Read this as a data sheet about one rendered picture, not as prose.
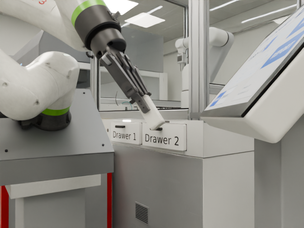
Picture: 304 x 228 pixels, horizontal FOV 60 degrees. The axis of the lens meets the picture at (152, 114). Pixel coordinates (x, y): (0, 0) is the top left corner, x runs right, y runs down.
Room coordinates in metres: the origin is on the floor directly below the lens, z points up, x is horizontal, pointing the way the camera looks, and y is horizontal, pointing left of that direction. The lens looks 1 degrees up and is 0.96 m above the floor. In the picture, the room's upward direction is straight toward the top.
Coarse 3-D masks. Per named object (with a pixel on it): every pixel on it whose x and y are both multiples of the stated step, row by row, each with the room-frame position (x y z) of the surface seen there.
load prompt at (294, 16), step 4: (296, 12) 0.54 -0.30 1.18; (300, 12) 0.48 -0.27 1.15; (292, 16) 0.55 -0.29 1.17; (296, 16) 0.49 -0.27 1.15; (288, 20) 0.56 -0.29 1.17; (292, 20) 0.50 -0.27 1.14; (284, 24) 0.57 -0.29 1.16; (288, 24) 0.51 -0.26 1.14; (280, 28) 0.58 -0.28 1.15; (276, 32) 0.60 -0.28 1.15; (272, 36) 0.61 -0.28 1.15; (268, 40) 0.62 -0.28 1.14; (264, 44) 0.64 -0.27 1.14
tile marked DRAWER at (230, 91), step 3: (234, 87) 0.52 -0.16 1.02; (228, 90) 0.58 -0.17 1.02; (231, 90) 0.53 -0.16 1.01; (225, 93) 0.59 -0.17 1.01; (228, 93) 0.54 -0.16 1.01; (225, 96) 0.54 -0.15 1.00; (222, 99) 0.56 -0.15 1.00; (225, 99) 0.51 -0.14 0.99; (219, 102) 0.56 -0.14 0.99; (222, 102) 0.52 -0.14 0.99
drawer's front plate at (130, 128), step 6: (114, 126) 1.52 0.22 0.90; (126, 126) 1.42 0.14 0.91; (132, 126) 1.38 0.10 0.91; (138, 126) 1.33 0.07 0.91; (114, 132) 1.52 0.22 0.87; (120, 132) 1.47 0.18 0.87; (126, 132) 1.42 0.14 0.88; (132, 132) 1.38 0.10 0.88; (138, 132) 1.33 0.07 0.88; (114, 138) 1.52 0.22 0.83; (120, 138) 1.47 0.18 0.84; (132, 138) 1.38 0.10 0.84; (138, 138) 1.33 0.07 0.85; (138, 144) 1.34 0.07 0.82
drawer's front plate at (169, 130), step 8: (144, 128) 1.29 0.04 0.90; (168, 128) 1.16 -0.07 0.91; (176, 128) 1.11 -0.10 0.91; (184, 128) 1.09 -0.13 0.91; (144, 136) 1.29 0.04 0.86; (152, 136) 1.24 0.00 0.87; (160, 136) 1.20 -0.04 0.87; (168, 136) 1.16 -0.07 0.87; (176, 136) 1.11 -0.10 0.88; (184, 136) 1.09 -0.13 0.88; (144, 144) 1.29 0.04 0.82; (152, 144) 1.24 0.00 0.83; (160, 144) 1.20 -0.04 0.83; (168, 144) 1.16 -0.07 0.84; (184, 144) 1.09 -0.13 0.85
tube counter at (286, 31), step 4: (296, 20) 0.45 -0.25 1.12; (292, 24) 0.45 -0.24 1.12; (288, 28) 0.46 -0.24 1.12; (284, 32) 0.47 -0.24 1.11; (288, 32) 0.43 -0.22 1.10; (276, 36) 0.54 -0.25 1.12; (280, 36) 0.48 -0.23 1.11; (272, 40) 0.55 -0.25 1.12; (276, 40) 0.49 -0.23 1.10; (268, 44) 0.56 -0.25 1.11; (272, 44) 0.49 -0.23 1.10; (264, 48) 0.57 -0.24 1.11; (260, 52) 0.58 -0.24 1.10; (256, 56) 0.59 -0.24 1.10
